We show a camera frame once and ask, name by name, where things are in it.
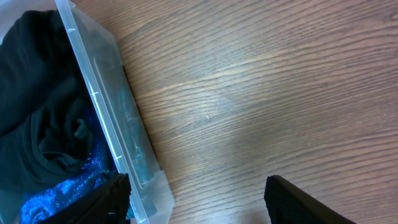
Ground blue sequin fabric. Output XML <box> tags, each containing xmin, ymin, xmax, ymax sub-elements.
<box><xmin>19</xmin><ymin>105</ymin><xmax>119</xmax><ymax>224</ymax></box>

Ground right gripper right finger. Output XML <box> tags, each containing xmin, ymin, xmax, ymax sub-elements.
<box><xmin>264</xmin><ymin>175</ymin><xmax>354</xmax><ymax>224</ymax></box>

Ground blue denim jeans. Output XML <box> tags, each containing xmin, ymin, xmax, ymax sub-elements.
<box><xmin>118</xmin><ymin>90</ymin><xmax>157</xmax><ymax>217</ymax></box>

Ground black garment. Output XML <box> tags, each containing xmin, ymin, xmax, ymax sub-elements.
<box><xmin>1</xmin><ymin>10</ymin><xmax>83</xmax><ymax>134</ymax></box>
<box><xmin>1</xmin><ymin>78</ymin><xmax>94</xmax><ymax>192</ymax></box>

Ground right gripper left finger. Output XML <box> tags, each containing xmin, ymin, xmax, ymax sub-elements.
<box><xmin>41</xmin><ymin>174</ymin><xmax>131</xmax><ymax>224</ymax></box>

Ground clear plastic storage bin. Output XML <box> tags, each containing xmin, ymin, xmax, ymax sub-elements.
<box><xmin>1</xmin><ymin>0</ymin><xmax>175</xmax><ymax>224</ymax></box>

